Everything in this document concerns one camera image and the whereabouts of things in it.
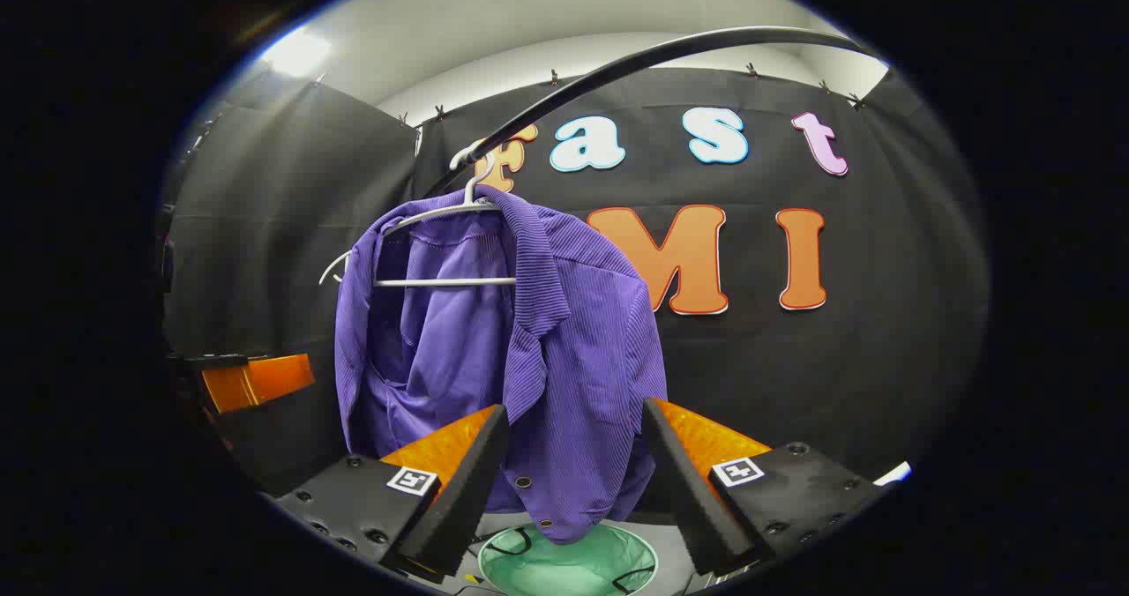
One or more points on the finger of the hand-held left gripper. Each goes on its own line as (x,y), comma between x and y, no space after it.
(265,380)

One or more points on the purple ribbed shirt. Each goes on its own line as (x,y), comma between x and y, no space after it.
(582,358)

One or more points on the green laundry hamper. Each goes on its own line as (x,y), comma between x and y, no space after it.
(573,569)

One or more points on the white panel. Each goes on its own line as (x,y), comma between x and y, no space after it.
(893,473)

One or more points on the ceiling light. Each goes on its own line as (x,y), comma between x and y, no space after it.
(295,52)

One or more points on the white clothes hanger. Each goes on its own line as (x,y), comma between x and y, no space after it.
(441,282)

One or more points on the black clothes rail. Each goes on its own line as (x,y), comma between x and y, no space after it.
(617,67)

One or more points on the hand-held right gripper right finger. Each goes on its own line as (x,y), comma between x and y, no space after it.
(684,499)

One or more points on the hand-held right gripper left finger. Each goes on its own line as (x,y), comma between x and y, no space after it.
(459,499)

